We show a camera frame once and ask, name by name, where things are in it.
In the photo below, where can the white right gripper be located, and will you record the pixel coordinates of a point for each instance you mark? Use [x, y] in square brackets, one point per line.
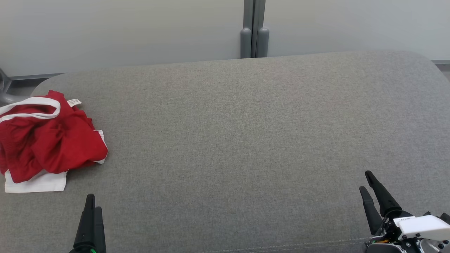
[422, 226]

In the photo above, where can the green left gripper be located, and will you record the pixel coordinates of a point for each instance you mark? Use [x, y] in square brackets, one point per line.
[82, 251]

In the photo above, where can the red and white basketball jersey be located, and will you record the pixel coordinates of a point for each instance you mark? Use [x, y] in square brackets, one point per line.
[35, 184]

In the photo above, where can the grey partition base rail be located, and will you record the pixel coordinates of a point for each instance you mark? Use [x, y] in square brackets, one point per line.
[35, 76]
[441, 62]

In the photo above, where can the grey double partition post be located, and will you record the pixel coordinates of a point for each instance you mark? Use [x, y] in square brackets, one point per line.
[254, 28]

